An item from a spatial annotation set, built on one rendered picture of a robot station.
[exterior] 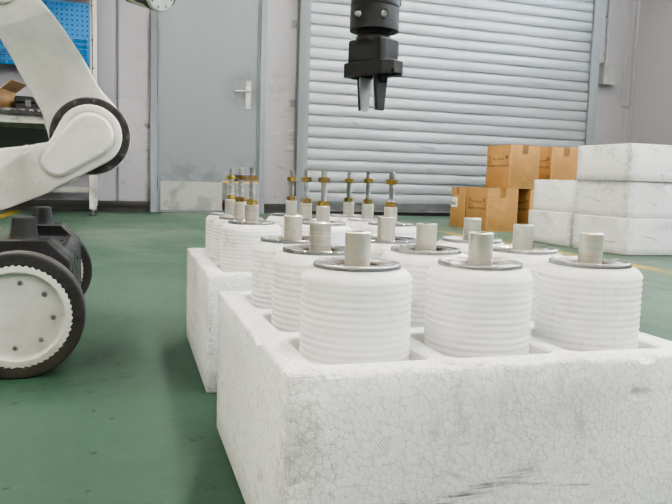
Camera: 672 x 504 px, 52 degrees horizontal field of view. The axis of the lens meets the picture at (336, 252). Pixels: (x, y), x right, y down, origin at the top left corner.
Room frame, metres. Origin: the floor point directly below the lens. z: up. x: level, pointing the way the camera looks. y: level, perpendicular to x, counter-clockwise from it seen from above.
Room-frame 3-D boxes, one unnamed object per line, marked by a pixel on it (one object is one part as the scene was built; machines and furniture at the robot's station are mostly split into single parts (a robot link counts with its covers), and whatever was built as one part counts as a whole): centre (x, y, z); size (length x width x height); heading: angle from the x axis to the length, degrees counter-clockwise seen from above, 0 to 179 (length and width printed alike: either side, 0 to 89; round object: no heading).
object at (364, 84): (1.30, -0.04, 0.48); 0.03 x 0.02 x 0.06; 136
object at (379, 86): (1.27, -0.07, 0.48); 0.03 x 0.02 x 0.06; 136
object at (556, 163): (5.08, -1.57, 0.45); 0.30 x 0.24 x 0.30; 16
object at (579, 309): (0.66, -0.24, 0.16); 0.10 x 0.10 x 0.18
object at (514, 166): (4.95, -1.23, 0.45); 0.30 x 0.24 x 0.30; 20
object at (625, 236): (3.59, -1.51, 0.09); 0.39 x 0.39 x 0.18; 22
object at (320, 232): (0.70, 0.02, 0.26); 0.02 x 0.02 x 0.03
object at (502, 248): (0.77, -0.21, 0.25); 0.08 x 0.08 x 0.01
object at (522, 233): (0.77, -0.21, 0.26); 0.02 x 0.02 x 0.03
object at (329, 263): (0.59, -0.02, 0.25); 0.08 x 0.08 x 0.01
